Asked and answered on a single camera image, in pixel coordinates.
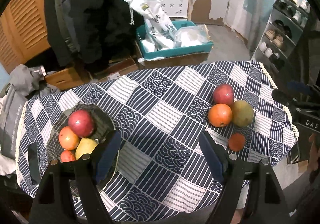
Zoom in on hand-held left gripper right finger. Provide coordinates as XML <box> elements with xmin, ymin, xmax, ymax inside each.
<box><xmin>199</xmin><ymin>130</ymin><xmax>290</xmax><ymax>224</ymax></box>

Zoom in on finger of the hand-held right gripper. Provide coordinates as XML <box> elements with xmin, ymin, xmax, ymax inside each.
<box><xmin>272</xmin><ymin>81</ymin><xmax>312</xmax><ymax>107</ymax></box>

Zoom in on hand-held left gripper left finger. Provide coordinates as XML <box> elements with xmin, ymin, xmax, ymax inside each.
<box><xmin>30</xmin><ymin>130</ymin><xmax>122</xmax><ymax>224</ymax></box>

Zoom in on yellow-green pear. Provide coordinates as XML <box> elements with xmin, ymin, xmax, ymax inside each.
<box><xmin>231</xmin><ymin>100</ymin><xmax>255</xmax><ymax>127</ymax></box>
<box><xmin>75</xmin><ymin>138</ymin><xmax>98</xmax><ymax>160</ymax></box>

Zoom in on small tangerine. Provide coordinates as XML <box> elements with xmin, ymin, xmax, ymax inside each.
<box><xmin>228</xmin><ymin>133</ymin><xmax>246</xmax><ymax>152</ymax></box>
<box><xmin>60</xmin><ymin>150</ymin><xmax>76</xmax><ymax>163</ymax></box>

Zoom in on orange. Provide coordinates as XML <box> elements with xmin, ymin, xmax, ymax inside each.
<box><xmin>208</xmin><ymin>103</ymin><xmax>233</xmax><ymax>128</ymax></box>
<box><xmin>59</xmin><ymin>126</ymin><xmax>80</xmax><ymax>151</ymax></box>

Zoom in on red apple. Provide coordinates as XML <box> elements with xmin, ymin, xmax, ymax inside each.
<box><xmin>68</xmin><ymin>110</ymin><xmax>95</xmax><ymax>138</ymax></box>
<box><xmin>213</xmin><ymin>84</ymin><xmax>235</xmax><ymax>106</ymax></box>

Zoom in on dark olive cloth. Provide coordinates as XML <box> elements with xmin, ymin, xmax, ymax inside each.
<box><xmin>287</xmin><ymin>14</ymin><xmax>320</xmax><ymax>89</ymax></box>

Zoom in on white shoes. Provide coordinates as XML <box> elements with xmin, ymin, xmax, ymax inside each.
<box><xmin>259</xmin><ymin>42</ymin><xmax>274</xmax><ymax>58</ymax></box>

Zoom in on tan shoes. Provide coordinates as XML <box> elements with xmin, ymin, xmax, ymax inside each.
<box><xmin>265</xmin><ymin>29</ymin><xmax>284</xmax><ymax>48</ymax></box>

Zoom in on blue white patterned tablecloth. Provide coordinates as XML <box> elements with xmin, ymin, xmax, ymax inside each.
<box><xmin>15</xmin><ymin>60</ymin><xmax>300</xmax><ymax>222</ymax></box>

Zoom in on black shoes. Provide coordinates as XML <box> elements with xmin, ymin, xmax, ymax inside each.
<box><xmin>272</xmin><ymin>20</ymin><xmax>292</xmax><ymax>37</ymax></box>

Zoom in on white shoe rack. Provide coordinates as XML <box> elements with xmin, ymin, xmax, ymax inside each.
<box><xmin>251</xmin><ymin>0</ymin><xmax>312</xmax><ymax>75</ymax></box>

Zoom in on black phone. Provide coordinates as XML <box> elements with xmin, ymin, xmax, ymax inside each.
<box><xmin>27</xmin><ymin>143</ymin><xmax>42</xmax><ymax>185</ymax></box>

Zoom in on white green sneaker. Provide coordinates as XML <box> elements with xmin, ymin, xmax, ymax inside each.
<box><xmin>292</xmin><ymin>10</ymin><xmax>307</xmax><ymax>26</ymax></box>

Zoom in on flat cardboard box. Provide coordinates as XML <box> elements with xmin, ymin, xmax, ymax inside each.
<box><xmin>94</xmin><ymin>58</ymin><xmax>139</xmax><ymax>81</ymax></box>

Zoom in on wooden drawer box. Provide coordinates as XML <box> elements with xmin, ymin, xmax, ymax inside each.
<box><xmin>44</xmin><ymin>67</ymin><xmax>86</xmax><ymax>91</ymax></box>

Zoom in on grey metal pipe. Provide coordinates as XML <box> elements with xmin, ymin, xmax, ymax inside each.
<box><xmin>246</xmin><ymin>0</ymin><xmax>266</xmax><ymax>52</ymax></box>

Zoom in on brown cardboard box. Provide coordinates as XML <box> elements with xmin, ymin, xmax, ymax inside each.
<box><xmin>136</xmin><ymin>41</ymin><xmax>210</xmax><ymax>70</ymax></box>

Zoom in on grey fabric storage bag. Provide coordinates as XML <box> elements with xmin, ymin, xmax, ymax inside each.
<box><xmin>0</xmin><ymin>83</ymin><xmax>28</xmax><ymax>160</ymax></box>

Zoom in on clear plastic bag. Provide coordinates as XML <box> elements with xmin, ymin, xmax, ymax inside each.
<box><xmin>173</xmin><ymin>25</ymin><xmax>210</xmax><ymax>47</ymax></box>

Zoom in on grey clothes pile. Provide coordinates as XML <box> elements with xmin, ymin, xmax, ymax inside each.
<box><xmin>7</xmin><ymin>64</ymin><xmax>61</xmax><ymax>101</ymax></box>

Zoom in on teal plastic crate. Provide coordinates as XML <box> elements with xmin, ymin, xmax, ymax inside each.
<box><xmin>136</xmin><ymin>21</ymin><xmax>214</xmax><ymax>61</ymax></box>

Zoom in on white lattice basket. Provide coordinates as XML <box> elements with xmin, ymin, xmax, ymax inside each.
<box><xmin>157</xmin><ymin>0</ymin><xmax>191</xmax><ymax>18</ymax></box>

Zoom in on black hooded coat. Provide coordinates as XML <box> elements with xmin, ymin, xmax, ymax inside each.
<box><xmin>44</xmin><ymin>0</ymin><xmax>141</xmax><ymax>72</ymax></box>

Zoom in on white printed rice bag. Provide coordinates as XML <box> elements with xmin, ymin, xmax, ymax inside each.
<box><xmin>120</xmin><ymin>0</ymin><xmax>176</xmax><ymax>51</ymax></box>

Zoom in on grey hanging jacket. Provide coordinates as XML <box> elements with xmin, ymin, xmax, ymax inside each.
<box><xmin>53</xmin><ymin>0</ymin><xmax>78</xmax><ymax>52</ymax></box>

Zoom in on wooden louvered wardrobe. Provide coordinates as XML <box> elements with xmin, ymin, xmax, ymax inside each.
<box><xmin>0</xmin><ymin>0</ymin><xmax>52</xmax><ymax>72</ymax></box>

